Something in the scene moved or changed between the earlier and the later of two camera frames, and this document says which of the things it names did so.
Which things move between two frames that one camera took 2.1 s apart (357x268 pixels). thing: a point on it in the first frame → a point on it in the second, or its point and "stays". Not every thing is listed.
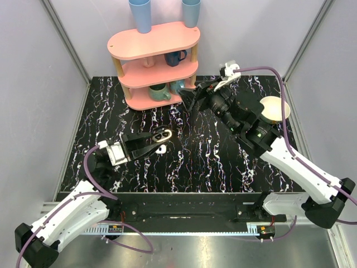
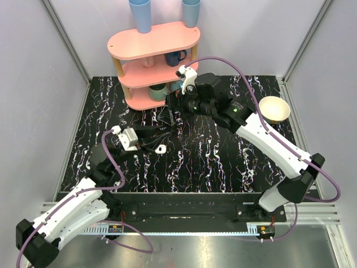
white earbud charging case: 162,149 stays
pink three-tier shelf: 152,68 stays
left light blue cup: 141,9 stays
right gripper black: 207,92 → 176,100
